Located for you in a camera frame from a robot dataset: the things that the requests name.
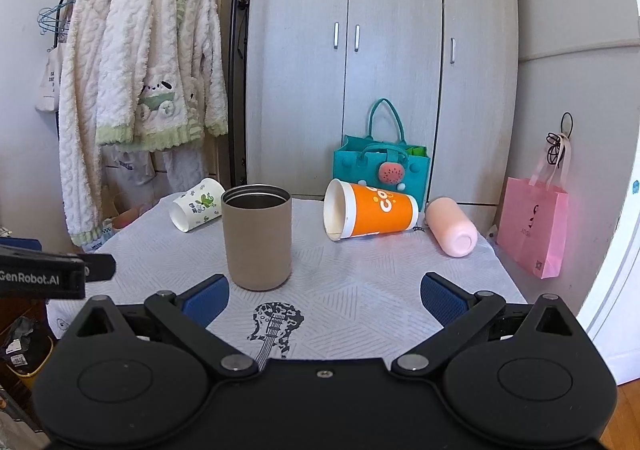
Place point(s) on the white fluffy green-trimmed jacket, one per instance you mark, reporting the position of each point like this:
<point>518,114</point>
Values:
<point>150,29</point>

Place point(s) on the white fluffy pants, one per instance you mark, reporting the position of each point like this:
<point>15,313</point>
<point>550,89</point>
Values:
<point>80,104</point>

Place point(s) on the yellow bin with dark bag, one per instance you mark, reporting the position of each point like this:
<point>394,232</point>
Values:
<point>22,345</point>

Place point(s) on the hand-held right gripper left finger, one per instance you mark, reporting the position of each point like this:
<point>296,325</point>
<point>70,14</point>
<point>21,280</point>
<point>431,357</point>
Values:
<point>207,302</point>

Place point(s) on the orange paper cup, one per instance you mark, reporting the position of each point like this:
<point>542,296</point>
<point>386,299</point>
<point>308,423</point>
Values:
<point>382,215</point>

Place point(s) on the pink plastic cup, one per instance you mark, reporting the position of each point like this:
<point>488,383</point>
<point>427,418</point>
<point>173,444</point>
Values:
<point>450,230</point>

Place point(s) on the brown metal tumbler cup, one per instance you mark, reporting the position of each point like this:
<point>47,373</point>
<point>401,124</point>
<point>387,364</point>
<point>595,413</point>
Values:
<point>257,245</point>

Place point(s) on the white canvas tote bag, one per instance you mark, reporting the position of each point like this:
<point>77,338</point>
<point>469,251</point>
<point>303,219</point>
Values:
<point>49,79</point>

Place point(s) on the pink paper gift bag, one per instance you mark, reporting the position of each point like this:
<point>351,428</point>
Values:
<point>532,225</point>

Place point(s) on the grey wooden wardrobe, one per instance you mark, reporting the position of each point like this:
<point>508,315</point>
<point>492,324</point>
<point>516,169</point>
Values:
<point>390,4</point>

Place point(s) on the blue clothes hangers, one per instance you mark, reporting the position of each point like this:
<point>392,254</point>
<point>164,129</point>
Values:
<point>50,19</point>

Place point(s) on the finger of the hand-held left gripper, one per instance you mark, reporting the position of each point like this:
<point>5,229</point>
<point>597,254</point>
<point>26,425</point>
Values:
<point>100,267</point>

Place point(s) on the black clothes rack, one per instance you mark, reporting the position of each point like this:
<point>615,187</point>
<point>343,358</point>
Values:
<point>239,79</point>

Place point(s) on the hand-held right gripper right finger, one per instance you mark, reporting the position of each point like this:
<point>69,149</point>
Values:
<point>442,301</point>

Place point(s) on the white patterned tablecloth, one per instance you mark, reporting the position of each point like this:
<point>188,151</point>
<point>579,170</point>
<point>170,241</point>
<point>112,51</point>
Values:
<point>350,275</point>

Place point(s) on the white printed paper cup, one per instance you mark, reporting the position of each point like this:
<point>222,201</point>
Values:
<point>200,206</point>

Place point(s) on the teal felt tote bag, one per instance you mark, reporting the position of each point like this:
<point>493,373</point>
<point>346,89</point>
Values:
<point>360,165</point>

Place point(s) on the grey hanging garment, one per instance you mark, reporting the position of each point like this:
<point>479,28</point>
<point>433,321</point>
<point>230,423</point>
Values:
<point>186,170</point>

